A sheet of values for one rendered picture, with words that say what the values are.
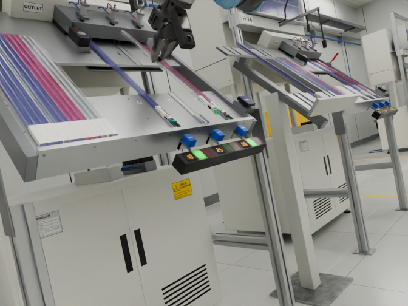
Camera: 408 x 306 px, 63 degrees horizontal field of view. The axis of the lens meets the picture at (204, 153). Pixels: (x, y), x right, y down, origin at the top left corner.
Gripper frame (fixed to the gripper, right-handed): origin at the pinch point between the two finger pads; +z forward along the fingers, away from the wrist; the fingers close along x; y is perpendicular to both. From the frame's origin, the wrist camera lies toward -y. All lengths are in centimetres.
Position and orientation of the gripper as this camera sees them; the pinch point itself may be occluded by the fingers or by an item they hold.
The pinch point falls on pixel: (158, 60)
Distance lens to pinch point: 109.7
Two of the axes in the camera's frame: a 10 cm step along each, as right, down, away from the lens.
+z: -4.6, 6.5, 6.0
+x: -6.9, 1.6, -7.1
